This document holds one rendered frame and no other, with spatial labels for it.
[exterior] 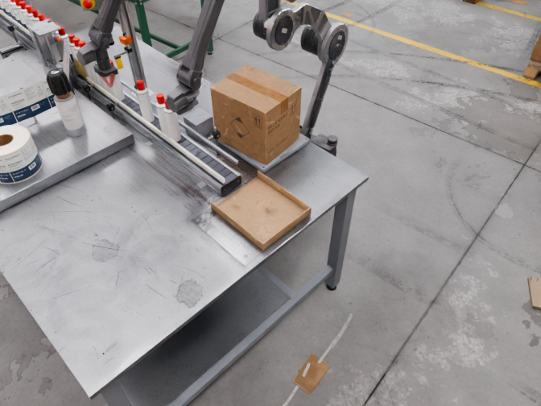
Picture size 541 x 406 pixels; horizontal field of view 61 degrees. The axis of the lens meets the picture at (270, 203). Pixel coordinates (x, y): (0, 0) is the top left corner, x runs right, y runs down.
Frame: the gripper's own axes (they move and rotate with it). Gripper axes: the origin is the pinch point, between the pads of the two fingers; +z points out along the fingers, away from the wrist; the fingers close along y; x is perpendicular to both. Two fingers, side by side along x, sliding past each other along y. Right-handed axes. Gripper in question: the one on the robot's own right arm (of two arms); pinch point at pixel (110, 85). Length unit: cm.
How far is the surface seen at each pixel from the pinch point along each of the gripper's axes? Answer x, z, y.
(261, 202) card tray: 8, 19, 90
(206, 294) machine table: -35, 20, 107
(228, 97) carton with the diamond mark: 22, -9, 58
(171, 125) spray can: 4.1, 4.5, 39.8
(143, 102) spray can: 4.2, 2.5, 19.4
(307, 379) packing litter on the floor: -4, 103, 130
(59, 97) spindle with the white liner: -24.4, -6.2, 2.2
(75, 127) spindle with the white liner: -23.4, 9.1, 4.3
